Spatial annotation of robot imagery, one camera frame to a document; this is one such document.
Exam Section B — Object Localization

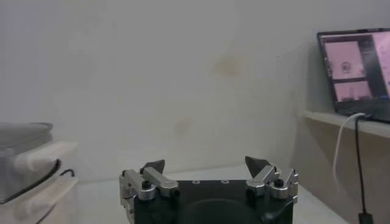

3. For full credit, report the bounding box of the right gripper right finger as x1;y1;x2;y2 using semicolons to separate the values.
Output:
245;156;299;200

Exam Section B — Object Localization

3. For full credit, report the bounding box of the open black laptop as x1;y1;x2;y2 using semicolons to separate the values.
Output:
316;27;390;124

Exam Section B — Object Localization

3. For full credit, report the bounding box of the black cable with adapter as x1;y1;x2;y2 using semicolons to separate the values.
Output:
354;114;375;224

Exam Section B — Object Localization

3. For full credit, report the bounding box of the flat white cable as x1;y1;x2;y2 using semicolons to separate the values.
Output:
331;112;366;191

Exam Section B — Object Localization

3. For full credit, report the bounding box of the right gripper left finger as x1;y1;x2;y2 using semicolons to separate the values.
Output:
119;159;180;214

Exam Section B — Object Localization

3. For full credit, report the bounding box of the steel perforated steamer basket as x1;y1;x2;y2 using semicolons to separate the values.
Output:
0;122;79;205

